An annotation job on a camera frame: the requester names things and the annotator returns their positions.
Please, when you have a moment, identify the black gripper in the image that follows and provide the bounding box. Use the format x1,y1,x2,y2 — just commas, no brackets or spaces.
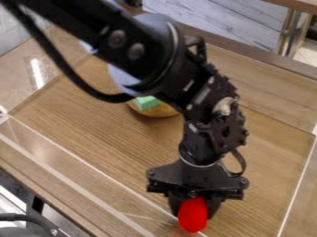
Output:
146,156,249,218

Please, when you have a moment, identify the red plush fruit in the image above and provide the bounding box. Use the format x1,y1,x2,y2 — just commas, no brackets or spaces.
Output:
177,197,209,232

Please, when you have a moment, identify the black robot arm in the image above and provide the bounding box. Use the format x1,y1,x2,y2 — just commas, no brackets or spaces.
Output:
0,0,249,215

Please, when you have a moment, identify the wooden bowl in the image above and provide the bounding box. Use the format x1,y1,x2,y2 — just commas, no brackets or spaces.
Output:
128,102,179,118

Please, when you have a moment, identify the green foam block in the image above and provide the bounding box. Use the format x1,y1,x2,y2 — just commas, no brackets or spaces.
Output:
134,96,161,110

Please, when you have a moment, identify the clear acrylic tray wall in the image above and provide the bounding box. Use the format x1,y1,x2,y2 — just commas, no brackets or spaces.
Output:
0,114,208,237

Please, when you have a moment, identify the black cable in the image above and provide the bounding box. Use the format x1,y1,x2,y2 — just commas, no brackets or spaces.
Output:
0,0,138,105

